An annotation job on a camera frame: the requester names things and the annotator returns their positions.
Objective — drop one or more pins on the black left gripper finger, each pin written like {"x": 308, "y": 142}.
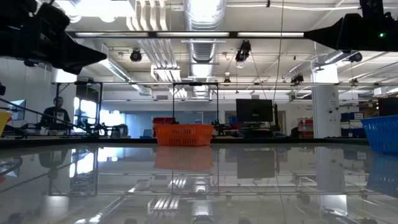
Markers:
{"x": 77, "y": 63}
{"x": 81, "y": 48}

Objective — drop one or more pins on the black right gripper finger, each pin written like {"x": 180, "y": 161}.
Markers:
{"x": 329, "y": 40}
{"x": 329, "y": 30}

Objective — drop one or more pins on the black background robot arm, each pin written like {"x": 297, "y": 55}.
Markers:
{"x": 220, "y": 126}

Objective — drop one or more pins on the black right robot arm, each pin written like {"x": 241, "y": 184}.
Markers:
{"x": 371, "y": 7}

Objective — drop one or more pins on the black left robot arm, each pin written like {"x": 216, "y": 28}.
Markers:
{"x": 17, "y": 4}

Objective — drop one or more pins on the person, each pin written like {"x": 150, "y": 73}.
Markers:
{"x": 56, "y": 113}

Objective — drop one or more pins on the white round column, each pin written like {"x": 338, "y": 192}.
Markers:
{"x": 325, "y": 105}

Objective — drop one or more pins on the dark screen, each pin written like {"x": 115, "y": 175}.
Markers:
{"x": 388, "y": 106}

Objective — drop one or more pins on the shelf with blue bins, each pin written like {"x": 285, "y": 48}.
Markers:
{"x": 345, "y": 116}

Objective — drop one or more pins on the shelf with red bins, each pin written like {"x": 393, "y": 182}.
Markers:
{"x": 306, "y": 122}

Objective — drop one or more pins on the yellow plastic basket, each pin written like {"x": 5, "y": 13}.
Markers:
{"x": 3, "y": 121}

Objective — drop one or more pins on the blue plastic basket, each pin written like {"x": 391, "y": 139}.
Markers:
{"x": 382, "y": 133}

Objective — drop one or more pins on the red storage bins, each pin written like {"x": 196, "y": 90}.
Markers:
{"x": 161, "y": 120}

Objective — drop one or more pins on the black computer monitor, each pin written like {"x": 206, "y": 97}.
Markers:
{"x": 254, "y": 110}

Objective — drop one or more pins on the orange plastic basket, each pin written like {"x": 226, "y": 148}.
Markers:
{"x": 184, "y": 134}

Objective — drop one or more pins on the black ceiling camera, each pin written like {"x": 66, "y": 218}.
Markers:
{"x": 136, "y": 55}
{"x": 355, "y": 57}
{"x": 297, "y": 78}

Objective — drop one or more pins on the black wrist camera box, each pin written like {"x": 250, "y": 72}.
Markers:
{"x": 54, "y": 17}

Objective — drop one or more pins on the black metal frame with posts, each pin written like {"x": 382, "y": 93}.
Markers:
{"x": 100, "y": 105}

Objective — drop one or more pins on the black overhead frame bar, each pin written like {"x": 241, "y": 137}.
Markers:
{"x": 152, "y": 34}

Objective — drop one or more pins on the black hanging overhead camera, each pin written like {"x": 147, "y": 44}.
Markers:
{"x": 243, "y": 51}

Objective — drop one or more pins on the grey horizontal rail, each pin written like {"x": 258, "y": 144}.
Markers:
{"x": 248, "y": 83}

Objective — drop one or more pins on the black metal frame stand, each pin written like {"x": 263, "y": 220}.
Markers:
{"x": 173, "y": 102}

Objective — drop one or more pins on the silver ventilation duct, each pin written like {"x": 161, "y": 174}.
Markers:
{"x": 203, "y": 49}

